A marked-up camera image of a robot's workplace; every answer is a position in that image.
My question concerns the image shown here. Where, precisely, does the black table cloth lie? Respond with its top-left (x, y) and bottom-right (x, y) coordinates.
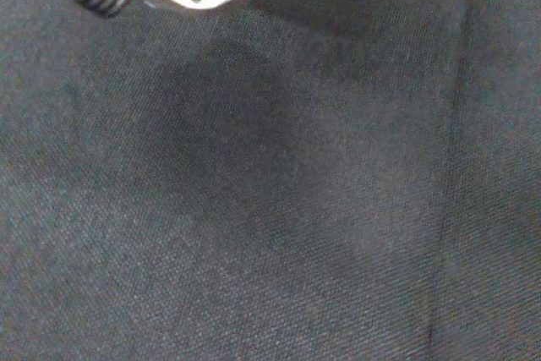
top-left (0, 0), bottom-right (541, 361)

